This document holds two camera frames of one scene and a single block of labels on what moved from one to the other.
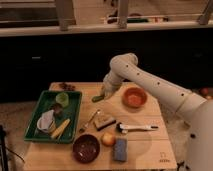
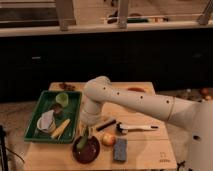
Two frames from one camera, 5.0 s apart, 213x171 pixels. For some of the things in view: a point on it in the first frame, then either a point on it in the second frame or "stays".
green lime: (62, 98) stays
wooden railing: (67, 27) stays
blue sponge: (120, 150) stays
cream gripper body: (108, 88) -> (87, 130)
